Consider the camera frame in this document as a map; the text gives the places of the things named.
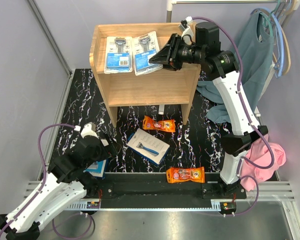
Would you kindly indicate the teal blue t-shirt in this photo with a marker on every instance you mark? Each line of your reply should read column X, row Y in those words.
column 255, row 48

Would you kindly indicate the pink cloth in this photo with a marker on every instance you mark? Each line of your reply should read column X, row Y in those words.
column 260, row 155

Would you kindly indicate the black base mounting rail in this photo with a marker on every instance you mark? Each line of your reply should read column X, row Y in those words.
column 145, row 191

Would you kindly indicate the orange razor pack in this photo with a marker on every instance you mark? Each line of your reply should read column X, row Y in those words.
column 182, row 175
column 168, row 126

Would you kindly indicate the Gillette razor blister pack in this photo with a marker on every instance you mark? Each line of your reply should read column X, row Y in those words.
column 118, row 55

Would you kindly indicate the green plastic hanger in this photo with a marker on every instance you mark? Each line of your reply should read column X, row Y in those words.
column 268, row 17

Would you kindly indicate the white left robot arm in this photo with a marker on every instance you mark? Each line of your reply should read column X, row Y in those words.
column 66, row 181

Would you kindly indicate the small white bottle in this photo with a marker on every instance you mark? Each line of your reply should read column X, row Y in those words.
column 161, row 109

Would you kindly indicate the aluminium corner frame profile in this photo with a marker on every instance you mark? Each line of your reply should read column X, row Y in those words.
column 49, row 36

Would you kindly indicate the beige wooden hanger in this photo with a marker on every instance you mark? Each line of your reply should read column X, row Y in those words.
column 284, row 14

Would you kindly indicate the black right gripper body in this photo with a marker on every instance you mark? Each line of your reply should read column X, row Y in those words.
column 187, row 54

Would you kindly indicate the blue Harry's razor box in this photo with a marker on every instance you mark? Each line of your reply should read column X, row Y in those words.
column 97, row 169

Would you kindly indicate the metal clothes rack bar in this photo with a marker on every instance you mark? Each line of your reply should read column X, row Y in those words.
column 171, row 3

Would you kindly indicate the blue plastic hanger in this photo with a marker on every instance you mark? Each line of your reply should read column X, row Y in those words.
column 278, row 56

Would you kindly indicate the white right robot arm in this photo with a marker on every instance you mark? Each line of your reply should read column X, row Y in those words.
column 202, row 46

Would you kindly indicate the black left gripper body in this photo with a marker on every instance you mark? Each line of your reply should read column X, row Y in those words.
column 110, row 149

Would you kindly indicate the wooden two-tier shelf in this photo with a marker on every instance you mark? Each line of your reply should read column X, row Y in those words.
column 162, row 87

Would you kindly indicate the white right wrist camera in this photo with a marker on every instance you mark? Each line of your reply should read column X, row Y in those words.
column 186, row 30

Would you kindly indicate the white Harry's razor box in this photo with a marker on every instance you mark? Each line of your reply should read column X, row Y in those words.
column 148, row 146

